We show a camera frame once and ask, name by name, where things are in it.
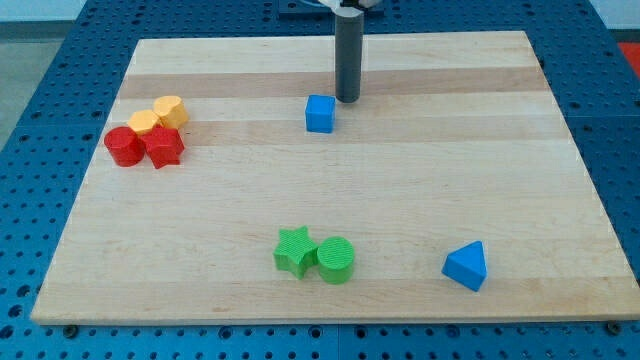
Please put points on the blue cube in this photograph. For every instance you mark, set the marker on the blue cube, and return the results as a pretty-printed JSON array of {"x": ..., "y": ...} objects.
[{"x": 320, "y": 113}]

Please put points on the yellow hexagon block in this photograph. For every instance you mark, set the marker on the yellow hexagon block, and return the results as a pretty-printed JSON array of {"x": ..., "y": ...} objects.
[{"x": 144, "y": 121}]

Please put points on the green star block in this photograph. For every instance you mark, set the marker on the green star block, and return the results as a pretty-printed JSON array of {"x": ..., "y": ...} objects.
[{"x": 295, "y": 252}]

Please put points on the green cylinder block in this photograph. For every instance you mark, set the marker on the green cylinder block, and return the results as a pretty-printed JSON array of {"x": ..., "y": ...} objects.
[{"x": 336, "y": 256}]

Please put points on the wooden board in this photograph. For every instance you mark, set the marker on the wooden board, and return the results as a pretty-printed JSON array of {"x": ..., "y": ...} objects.
[{"x": 456, "y": 137}]

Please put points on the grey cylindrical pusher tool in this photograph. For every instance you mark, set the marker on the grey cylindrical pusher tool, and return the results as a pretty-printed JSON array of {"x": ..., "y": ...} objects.
[{"x": 349, "y": 25}]

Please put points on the red star block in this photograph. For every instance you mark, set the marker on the red star block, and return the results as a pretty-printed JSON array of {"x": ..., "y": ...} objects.
[{"x": 164, "y": 146}]

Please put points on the blue triangle block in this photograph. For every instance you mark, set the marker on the blue triangle block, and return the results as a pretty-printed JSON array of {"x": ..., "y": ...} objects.
[{"x": 467, "y": 266}]

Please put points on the red cylinder block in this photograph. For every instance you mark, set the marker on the red cylinder block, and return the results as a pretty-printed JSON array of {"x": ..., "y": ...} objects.
[{"x": 124, "y": 146}]

